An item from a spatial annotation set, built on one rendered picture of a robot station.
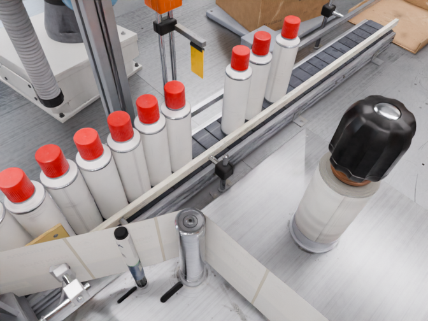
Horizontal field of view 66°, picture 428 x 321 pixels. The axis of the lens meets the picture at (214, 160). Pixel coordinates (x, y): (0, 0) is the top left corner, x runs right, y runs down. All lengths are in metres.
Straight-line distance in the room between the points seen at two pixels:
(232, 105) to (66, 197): 0.35
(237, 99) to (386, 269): 0.40
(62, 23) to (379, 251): 0.84
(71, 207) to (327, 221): 0.39
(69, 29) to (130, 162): 0.49
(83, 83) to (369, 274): 0.74
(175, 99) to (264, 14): 0.61
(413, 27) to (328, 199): 1.00
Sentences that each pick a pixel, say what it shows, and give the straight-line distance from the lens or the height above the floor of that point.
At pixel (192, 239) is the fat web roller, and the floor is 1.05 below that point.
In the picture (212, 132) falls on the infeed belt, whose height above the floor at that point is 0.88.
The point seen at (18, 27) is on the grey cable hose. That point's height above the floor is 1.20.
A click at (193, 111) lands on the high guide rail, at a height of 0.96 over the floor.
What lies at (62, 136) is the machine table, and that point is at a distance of 0.86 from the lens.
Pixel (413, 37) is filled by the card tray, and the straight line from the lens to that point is 1.35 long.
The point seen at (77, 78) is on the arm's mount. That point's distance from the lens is 0.87.
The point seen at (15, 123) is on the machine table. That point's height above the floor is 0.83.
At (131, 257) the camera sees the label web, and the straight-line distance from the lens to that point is 0.46.
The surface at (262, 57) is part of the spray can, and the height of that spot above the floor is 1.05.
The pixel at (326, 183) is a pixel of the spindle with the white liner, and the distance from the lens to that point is 0.47.
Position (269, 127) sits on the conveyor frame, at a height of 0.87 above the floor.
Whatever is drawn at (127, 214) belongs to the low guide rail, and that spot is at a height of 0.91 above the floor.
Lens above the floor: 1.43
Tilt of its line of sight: 52 degrees down
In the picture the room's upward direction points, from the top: 4 degrees clockwise
